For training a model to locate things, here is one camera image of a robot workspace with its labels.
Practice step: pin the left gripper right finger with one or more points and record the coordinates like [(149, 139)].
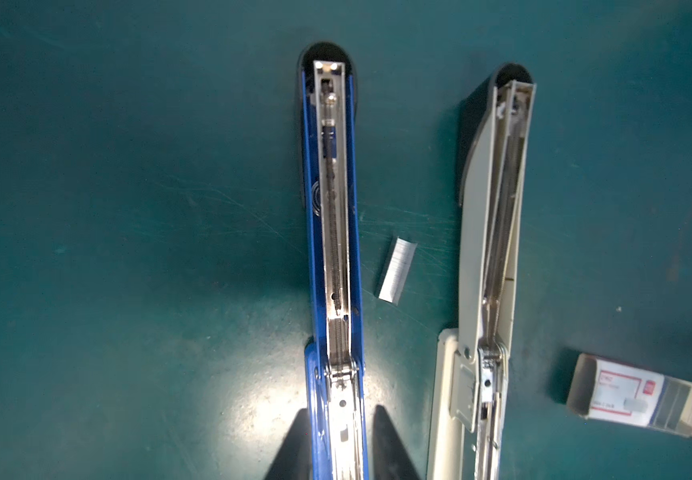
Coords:
[(391, 459)]

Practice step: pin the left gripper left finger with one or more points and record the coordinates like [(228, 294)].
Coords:
[(293, 459)]

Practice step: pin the beige black stapler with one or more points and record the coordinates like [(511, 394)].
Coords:
[(473, 358)]

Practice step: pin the silver staple strip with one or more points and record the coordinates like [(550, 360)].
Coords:
[(396, 271)]

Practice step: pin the red white staple box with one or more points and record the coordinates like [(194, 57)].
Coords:
[(610, 391)]

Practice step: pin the blue black stapler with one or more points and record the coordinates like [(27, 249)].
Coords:
[(334, 358)]

